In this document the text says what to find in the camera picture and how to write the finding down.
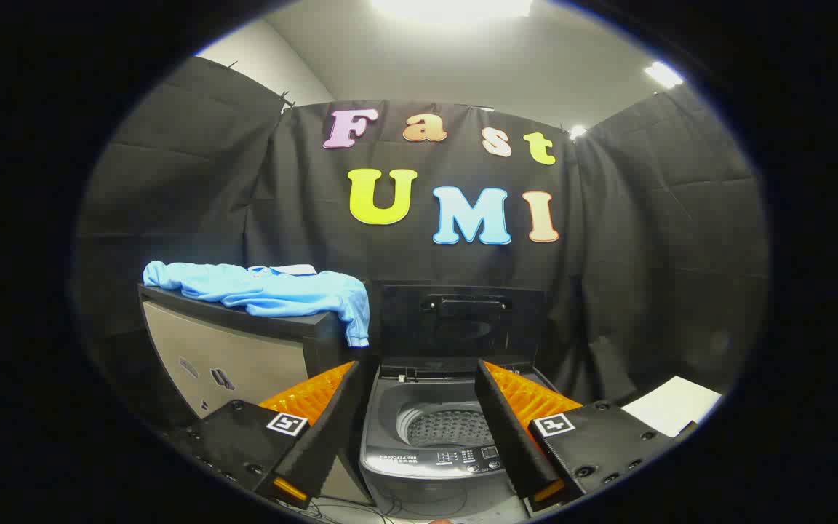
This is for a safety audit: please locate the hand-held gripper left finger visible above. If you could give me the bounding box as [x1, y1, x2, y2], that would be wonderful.
[172, 360, 362, 510]

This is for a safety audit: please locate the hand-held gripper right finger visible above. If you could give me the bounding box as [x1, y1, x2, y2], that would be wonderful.
[475, 359, 698, 514]

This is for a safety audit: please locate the grey washing machine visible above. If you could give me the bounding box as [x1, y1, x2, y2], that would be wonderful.
[359, 362, 572, 522]

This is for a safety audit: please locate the light blue polo shirt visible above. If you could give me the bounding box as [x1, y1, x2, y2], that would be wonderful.
[143, 261, 371, 348]

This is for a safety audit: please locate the grey and black cabinet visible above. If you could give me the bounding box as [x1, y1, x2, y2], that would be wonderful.
[137, 284, 378, 507]

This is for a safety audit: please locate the white flat board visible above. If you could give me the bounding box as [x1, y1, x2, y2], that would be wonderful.
[621, 376, 722, 437]

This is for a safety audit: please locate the black backdrop cloth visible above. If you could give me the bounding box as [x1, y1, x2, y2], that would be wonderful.
[73, 57, 770, 437]

